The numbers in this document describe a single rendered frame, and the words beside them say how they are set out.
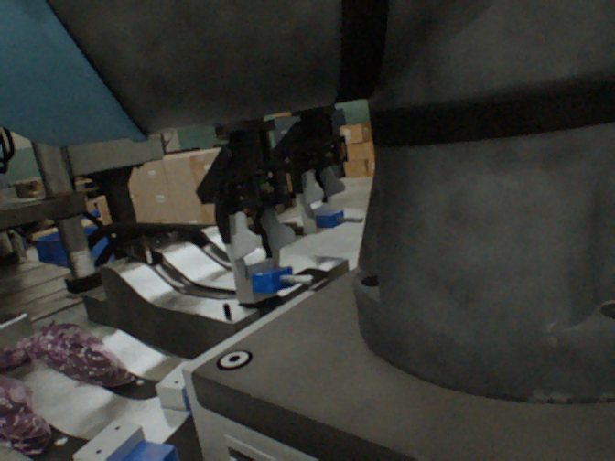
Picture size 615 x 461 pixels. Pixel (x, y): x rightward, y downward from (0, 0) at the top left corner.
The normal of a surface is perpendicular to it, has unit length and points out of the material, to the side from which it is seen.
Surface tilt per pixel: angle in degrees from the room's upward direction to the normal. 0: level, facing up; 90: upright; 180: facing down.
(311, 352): 0
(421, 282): 73
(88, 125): 153
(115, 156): 90
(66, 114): 146
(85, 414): 18
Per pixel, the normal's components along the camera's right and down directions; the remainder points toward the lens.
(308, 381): -0.16, -0.96
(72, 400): 0.28, -0.87
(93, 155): 0.75, 0.04
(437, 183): -0.73, -0.02
